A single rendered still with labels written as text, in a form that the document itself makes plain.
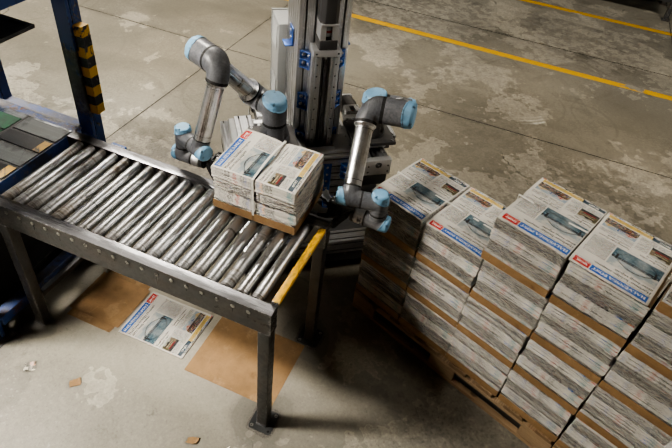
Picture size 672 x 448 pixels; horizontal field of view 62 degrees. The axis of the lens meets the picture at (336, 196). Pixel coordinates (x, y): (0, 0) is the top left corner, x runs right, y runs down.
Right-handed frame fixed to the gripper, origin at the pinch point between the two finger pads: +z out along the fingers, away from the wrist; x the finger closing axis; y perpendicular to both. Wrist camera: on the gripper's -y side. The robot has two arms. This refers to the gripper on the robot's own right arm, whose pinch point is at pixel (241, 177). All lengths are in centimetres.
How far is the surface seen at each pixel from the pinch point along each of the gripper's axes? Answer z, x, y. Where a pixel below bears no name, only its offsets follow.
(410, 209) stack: 76, 14, 3
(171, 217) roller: -12.1, -36.0, -0.6
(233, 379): 22, -48, -80
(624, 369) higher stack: 169, -23, -4
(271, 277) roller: 39, -46, 0
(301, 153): 28.1, 0.7, 23.5
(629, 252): 157, 2, 27
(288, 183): 31.8, -18.9, 23.0
